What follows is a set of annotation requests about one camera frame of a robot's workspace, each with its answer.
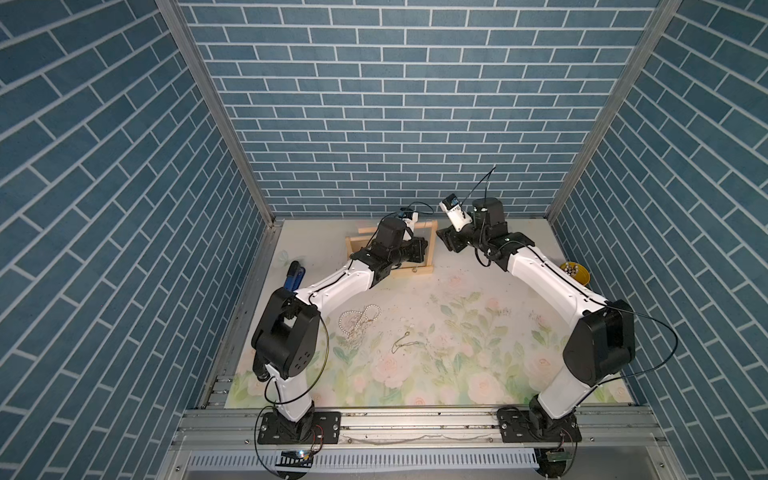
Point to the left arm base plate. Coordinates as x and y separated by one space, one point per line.
314 427

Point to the left green circuit board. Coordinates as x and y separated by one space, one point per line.
295 459

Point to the wooden jewelry display stand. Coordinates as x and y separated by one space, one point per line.
379 248

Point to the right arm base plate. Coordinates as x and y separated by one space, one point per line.
522 426

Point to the green circuit board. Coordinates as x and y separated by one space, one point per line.
557 456
295 459

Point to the yellow cup with pens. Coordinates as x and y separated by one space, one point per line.
577 271

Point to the blue stapler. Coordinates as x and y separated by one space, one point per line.
294 276

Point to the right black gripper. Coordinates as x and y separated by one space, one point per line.
449 237

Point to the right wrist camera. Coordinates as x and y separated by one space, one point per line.
453 208

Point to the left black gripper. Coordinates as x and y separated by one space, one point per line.
417 245

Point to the floral table mat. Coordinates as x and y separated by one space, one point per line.
462 335

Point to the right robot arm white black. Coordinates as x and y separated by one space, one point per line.
601 332

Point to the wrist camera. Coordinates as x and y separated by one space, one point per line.
410 217
453 208

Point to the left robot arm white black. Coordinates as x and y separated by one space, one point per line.
285 338

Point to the right green circuit board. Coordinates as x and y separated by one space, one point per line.
557 456

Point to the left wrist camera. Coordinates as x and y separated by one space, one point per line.
410 217

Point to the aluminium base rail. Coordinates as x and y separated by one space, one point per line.
600 426

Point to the white slotted cable duct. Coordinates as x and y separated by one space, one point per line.
363 460

